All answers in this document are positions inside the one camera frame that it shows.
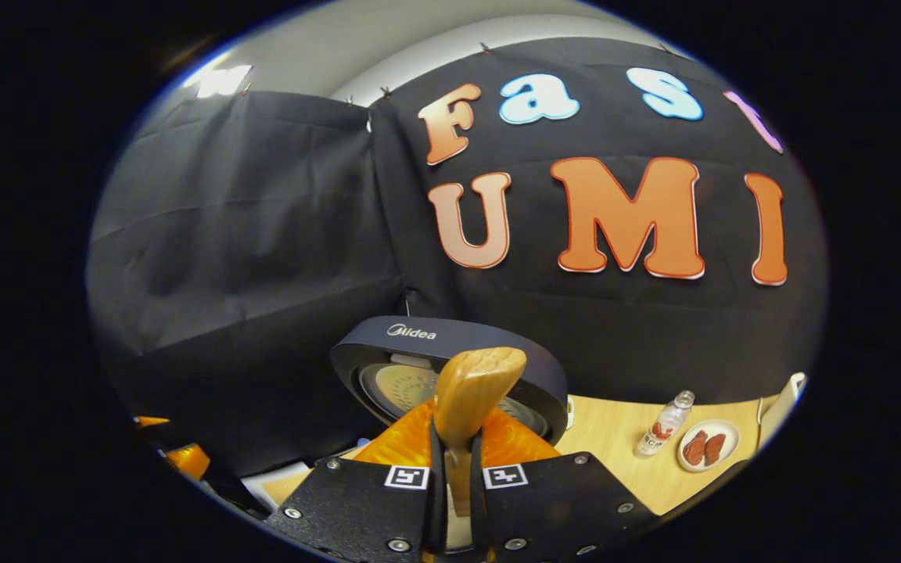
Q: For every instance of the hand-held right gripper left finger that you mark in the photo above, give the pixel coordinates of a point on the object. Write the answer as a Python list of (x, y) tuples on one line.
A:
[(364, 500)]

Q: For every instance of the wooden spoon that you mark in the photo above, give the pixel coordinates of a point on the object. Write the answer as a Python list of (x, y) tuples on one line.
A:
[(470, 391)]

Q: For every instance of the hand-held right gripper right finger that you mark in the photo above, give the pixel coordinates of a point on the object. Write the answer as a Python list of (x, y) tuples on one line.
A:
[(552, 500)]

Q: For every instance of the red meat piece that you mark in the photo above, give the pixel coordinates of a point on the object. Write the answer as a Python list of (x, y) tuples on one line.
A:
[(714, 450), (695, 448)]

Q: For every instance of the dark grey rice cooker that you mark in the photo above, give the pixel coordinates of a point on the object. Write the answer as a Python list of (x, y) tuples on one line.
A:
[(482, 336)]

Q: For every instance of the white toaster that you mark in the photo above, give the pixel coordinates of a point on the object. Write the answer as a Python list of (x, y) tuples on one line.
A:
[(783, 403)]

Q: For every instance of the white plate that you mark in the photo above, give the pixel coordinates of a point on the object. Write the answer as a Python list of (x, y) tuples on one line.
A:
[(732, 438)]

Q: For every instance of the clear drink bottle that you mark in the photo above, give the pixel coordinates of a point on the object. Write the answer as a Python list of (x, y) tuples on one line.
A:
[(658, 434)]

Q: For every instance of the ceiling light panel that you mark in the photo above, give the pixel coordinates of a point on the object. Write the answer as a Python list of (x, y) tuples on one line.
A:
[(224, 80)]

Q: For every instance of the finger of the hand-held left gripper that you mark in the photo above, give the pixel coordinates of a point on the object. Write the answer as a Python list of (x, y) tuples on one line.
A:
[(188, 461), (152, 421)]

